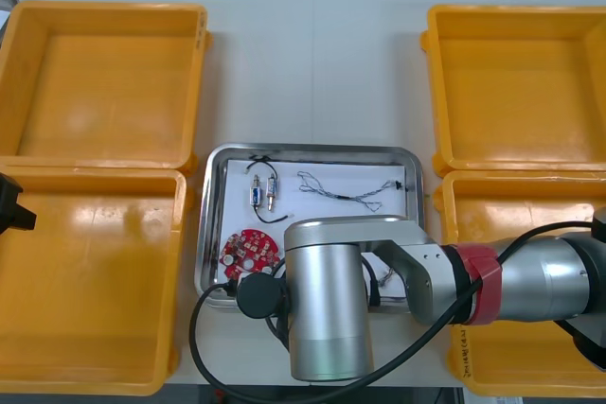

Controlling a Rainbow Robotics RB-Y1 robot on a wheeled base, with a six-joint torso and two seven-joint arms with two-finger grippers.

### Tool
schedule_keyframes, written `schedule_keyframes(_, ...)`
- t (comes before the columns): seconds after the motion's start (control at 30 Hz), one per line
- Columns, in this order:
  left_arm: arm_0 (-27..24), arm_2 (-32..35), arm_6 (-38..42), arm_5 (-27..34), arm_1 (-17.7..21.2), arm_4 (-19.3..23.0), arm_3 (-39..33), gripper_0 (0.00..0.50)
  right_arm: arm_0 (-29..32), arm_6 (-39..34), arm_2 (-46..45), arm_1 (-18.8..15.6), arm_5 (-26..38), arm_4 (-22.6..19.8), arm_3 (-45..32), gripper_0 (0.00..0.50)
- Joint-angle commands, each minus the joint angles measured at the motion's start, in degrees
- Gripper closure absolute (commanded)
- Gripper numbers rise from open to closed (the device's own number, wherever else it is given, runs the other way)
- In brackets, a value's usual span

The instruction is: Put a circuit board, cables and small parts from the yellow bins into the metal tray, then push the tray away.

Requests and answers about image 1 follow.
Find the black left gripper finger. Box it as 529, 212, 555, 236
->
0, 204, 38, 237
0, 173, 24, 209

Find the metal solenoid blue label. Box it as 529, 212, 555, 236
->
248, 174, 297, 225

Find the blue-white twisted wire harness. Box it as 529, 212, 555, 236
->
296, 169, 404, 213

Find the yellow-orange plastic bin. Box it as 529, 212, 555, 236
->
0, 0, 213, 176
419, 4, 606, 173
433, 169, 606, 398
0, 166, 195, 396

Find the round red circuit board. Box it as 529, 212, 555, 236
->
220, 228, 285, 282

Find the white paper sheet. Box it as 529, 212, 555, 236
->
218, 159, 411, 301

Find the steel tray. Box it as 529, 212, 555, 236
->
195, 142, 424, 314

